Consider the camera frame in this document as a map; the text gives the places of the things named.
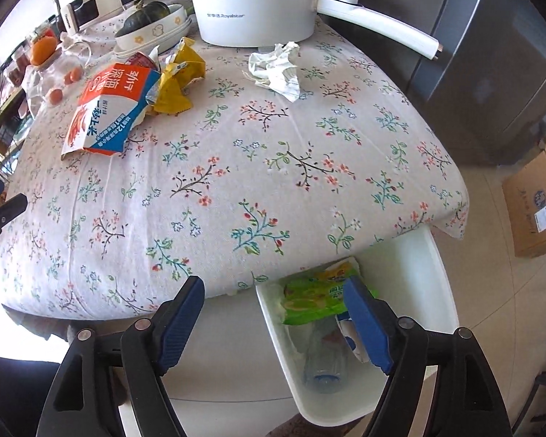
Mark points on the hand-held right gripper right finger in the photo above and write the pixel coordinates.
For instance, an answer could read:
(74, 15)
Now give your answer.
(368, 327)

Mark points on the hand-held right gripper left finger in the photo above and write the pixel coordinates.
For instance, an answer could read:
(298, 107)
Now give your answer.
(182, 323)

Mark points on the blue carton box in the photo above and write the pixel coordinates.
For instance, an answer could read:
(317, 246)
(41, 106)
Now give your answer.
(350, 341)

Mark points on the white plastic bin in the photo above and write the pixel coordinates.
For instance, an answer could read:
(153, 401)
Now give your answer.
(418, 327)

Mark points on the green snack packet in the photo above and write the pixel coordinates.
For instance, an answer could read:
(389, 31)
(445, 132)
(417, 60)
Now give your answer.
(314, 296)

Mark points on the clear plastic bottle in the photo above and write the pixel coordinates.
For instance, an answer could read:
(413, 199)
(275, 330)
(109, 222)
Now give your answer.
(323, 373)

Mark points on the orange white snack bag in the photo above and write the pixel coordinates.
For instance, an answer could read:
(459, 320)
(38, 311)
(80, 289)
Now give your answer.
(104, 100)

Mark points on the yellow snack wrapper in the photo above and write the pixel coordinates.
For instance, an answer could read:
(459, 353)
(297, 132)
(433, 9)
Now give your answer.
(173, 91)

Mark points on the large white tissue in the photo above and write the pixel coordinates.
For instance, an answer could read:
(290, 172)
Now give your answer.
(277, 70)

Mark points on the small orange fruit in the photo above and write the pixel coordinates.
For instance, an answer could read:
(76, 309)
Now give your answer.
(55, 95)
(73, 75)

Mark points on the large orange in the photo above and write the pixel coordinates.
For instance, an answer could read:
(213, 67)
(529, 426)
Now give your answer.
(43, 50)

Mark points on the glass jar with wooden lid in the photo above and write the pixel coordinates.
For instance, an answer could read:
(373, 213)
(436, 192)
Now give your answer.
(73, 59)

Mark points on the floral tablecloth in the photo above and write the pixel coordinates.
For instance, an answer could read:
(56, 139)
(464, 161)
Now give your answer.
(255, 168)

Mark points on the cardboard box with label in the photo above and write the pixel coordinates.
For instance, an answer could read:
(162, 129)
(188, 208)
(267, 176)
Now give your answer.
(537, 200)

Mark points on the white oval bowl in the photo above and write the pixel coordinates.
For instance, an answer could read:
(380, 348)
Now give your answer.
(159, 32)

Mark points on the green kabocha squash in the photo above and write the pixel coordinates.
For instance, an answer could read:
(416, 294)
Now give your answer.
(145, 16)

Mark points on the white oval dish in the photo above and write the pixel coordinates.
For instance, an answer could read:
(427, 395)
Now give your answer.
(182, 36)

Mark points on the grey refrigerator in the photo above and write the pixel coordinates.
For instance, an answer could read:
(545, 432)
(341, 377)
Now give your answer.
(482, 54)

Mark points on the white electric cooking pot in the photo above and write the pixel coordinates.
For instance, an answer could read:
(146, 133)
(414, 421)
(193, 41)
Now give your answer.
(255, 18)

